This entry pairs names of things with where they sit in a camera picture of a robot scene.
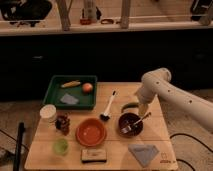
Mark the black floor cable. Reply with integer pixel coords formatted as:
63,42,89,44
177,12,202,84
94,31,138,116
169,132,213,171

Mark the green plastic tray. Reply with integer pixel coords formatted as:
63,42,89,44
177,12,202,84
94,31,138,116
43,75,97,110

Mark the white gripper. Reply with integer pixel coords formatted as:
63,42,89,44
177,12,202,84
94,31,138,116
135,85,156,117

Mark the white cup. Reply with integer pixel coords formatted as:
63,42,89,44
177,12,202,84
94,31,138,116
40,104,57,123

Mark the wooden table leg middle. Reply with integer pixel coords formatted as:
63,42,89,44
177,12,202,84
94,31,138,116
120,0,131,29

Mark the black pole stand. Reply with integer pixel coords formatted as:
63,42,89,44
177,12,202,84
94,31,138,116
13,122,25,171

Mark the red tape roll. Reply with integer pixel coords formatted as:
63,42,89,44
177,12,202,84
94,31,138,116
101,19,114,24

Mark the wooden block sponge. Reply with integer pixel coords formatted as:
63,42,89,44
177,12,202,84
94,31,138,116
81,149,107,163

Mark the dark brown bowl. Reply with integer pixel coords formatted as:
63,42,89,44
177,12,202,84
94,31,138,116
118,113,143,138

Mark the red bowl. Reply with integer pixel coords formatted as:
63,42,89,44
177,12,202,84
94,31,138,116
75,118,107,147

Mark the green plastic cup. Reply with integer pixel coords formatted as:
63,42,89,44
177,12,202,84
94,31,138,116
53,138,69,155

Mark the wooden table leg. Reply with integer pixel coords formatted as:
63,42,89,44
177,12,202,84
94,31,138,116
120,0,131,29
56,0,70,31

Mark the black office chair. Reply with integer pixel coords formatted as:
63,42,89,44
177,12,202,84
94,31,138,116
0,0,52,27

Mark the wooden table leg left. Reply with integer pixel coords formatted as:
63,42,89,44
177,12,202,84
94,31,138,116
56,0,70,31

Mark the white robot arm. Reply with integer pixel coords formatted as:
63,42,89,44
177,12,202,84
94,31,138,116
136,68,213,133

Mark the grey folded cloth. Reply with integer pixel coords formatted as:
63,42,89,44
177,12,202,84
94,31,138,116
128,144,159,167

